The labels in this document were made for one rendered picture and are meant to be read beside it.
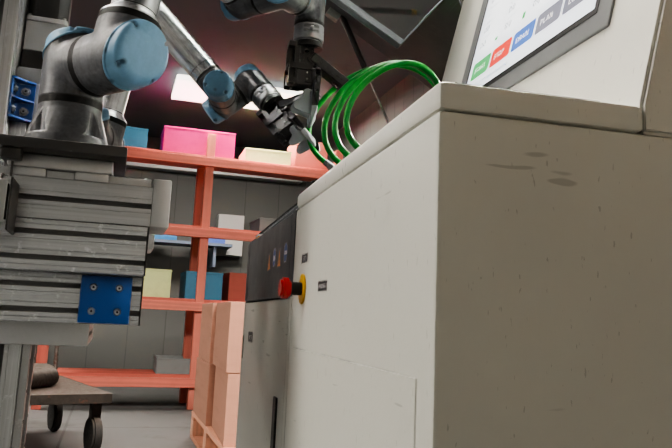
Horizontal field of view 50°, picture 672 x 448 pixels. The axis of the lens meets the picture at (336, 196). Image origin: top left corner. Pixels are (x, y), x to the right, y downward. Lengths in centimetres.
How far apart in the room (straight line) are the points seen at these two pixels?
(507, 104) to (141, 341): 779
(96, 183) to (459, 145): 84
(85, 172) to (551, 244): 91
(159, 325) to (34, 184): 705
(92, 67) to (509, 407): 95
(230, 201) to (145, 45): 725
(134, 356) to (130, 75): 717
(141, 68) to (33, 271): 41
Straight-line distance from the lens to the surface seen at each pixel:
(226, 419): 352
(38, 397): 398
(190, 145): 623
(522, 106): 73
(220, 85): 189
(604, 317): 74
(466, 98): 71
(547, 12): 111
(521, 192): 71
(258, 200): 862
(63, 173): 140
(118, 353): 838
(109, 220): 137
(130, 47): 133
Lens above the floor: 75
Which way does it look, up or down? 10 degrees up
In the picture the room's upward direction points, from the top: 3 degrees clockwise
